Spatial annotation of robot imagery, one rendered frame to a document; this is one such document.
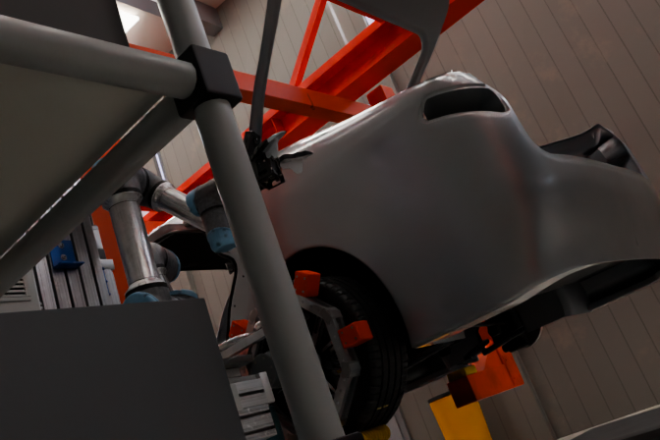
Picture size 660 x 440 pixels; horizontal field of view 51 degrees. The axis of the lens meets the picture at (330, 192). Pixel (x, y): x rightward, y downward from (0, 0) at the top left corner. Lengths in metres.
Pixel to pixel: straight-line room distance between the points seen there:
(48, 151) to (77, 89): 0.08
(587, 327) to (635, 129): 1.82
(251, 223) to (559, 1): 6.87
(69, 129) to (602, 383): 6.41
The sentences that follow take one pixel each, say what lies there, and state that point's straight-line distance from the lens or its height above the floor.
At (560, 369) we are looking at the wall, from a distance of 6.90.
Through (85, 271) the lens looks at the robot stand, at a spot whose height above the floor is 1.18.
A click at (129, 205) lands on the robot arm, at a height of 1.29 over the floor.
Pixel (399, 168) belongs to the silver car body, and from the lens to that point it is 2.66.
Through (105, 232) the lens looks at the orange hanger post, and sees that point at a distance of 3.11.
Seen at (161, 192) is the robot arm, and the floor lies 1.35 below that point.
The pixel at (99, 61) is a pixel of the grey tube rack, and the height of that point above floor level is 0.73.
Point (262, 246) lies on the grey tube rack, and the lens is 0.46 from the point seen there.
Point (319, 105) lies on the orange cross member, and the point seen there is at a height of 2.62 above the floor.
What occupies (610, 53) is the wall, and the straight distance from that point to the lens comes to 6.96.
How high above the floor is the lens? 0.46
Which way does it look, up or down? 20 degrees up
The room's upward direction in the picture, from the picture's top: 21 degrees counter-clockwise
